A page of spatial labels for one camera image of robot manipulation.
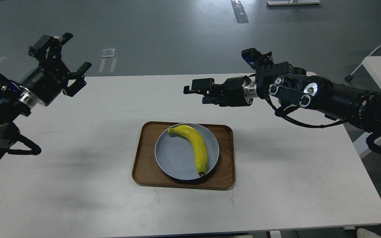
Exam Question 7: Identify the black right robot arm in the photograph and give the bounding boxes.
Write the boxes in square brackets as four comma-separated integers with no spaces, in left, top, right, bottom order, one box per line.
[183,48,381,155]

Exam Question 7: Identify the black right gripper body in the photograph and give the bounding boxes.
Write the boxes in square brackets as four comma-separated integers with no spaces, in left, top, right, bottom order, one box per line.
[215,76,253,107]

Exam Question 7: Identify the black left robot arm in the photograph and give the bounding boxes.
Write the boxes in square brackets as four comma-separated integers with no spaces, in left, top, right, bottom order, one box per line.
[0,32,91,160]

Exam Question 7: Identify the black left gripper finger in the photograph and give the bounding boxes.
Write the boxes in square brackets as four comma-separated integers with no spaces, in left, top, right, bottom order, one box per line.
[62,62,92,97]
[28,32,73,68]

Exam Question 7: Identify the light blue round plate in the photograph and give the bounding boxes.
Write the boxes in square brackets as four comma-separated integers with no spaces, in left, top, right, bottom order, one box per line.
[154,123,220,180]

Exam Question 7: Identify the brown wooden tray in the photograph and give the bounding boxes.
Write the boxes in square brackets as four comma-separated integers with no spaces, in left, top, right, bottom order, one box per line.
[132,121,236,191]

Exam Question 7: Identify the white furniture base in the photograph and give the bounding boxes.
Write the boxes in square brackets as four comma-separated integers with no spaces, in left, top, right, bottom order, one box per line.
[267,0,321,7]

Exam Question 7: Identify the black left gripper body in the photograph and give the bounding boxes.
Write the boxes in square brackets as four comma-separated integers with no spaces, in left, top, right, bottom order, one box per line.
[19,63,70,106]

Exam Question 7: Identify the yellow banana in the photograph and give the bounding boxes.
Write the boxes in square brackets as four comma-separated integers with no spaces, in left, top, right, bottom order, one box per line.
[167,125,208,177]

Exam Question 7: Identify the white shoe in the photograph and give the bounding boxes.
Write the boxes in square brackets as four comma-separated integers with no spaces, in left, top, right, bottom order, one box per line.
[356,228,381,238]

